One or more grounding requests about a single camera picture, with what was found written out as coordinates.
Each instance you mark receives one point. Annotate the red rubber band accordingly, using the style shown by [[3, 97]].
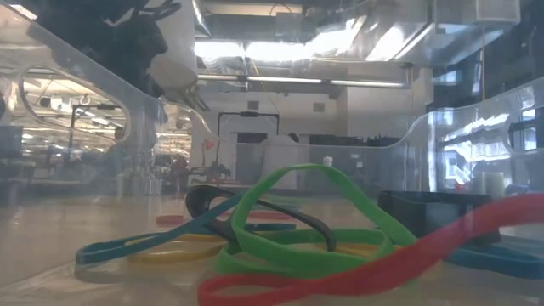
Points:
[[382, 272], [276, 216]]

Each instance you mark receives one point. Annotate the long ceiling light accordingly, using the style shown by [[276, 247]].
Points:
[[297, 80]]

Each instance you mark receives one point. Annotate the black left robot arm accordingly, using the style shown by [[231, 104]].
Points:
[[59, 17]]

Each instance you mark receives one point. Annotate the clear plastic bin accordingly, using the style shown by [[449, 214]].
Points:
[[144, 119]]

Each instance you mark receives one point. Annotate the green rubber band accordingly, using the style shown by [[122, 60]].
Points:
[[272, 255]]

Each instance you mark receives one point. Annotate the blue rubber band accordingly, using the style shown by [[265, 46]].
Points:
[[501, 263]]

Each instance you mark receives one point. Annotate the pale cylindrical container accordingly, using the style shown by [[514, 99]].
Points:
[[495, 185]]

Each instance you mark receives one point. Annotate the yellow rubber band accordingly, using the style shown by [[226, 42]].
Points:
[[170, 255]]

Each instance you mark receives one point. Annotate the small red flag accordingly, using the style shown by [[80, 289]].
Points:
[[209, 143]]

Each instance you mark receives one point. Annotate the white bottle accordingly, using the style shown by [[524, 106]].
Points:
[[327, 161]]

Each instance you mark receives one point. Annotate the black thin rubber band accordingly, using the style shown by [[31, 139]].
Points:
[[200, 200]]

